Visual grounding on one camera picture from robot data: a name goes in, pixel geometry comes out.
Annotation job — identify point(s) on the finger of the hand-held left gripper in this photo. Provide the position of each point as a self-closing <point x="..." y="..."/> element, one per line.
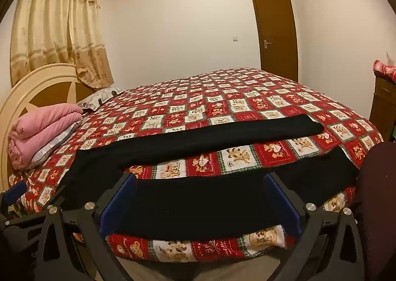
<point x="14" y="192"/>
<point x="31" y="214"/>

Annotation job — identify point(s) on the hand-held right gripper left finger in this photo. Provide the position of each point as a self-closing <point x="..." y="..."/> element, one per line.
<point x="119" y="203"/>

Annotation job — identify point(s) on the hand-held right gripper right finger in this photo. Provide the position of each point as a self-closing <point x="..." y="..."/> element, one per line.
<point x="284" y="206"/>

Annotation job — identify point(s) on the black pants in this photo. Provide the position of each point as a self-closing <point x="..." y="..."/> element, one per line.
<point x="201" y="200"/>

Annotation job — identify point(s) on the grey white pillow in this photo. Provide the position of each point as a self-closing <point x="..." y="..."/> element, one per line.
<point x="52" y="148"/>

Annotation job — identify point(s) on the folded pink blanket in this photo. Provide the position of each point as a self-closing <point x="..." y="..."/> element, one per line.
<point x="43" y="126"/>

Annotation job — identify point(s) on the dark maroon chair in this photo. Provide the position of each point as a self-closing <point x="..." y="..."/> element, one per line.
<point x="377" y="206"/>

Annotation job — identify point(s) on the cream wooden headboard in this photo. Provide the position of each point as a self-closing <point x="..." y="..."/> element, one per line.
<point x="18" y="92"/>

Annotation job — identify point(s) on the red printed bear blanket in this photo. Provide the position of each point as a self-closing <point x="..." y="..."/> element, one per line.
<point x="263" y="104"/>

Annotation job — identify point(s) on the patterned white pillow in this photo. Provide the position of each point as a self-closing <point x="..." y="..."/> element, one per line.
<point x="99" y="98"/>

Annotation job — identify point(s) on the brown wooden cabinet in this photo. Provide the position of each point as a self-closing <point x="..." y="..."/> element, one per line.
<point x="383" y="104"/>

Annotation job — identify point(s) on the red checked cloth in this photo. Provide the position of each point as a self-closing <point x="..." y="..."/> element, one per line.
<point x="385" y="70"/>

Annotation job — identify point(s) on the beige patterned curtain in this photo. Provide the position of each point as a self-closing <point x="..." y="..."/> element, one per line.
<point x="55" y="21"/>

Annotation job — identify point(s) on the brown wooden door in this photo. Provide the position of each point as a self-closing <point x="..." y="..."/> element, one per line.
<point x="275" y="21"/>

